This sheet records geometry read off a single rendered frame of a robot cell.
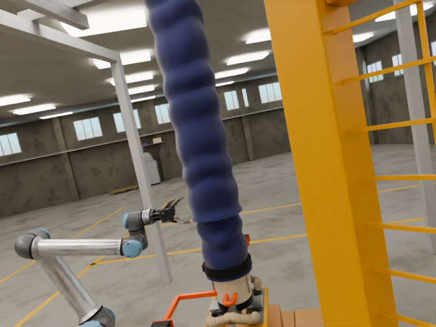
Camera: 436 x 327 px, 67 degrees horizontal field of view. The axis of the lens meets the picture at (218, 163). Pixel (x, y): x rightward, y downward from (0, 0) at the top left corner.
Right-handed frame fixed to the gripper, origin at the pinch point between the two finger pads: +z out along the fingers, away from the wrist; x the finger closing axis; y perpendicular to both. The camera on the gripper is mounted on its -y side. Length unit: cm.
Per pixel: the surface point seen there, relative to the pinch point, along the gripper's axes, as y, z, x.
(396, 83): -1129, 514, 65
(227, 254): 36.7, 24.3, -13.9
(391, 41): -1125, 515, 211
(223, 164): 35, 30, 25
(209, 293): 32.7, 11.5, -33.1
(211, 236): 37.0, 19.2, -5.0
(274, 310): 2, 36, -63
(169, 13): 39, 22, 89
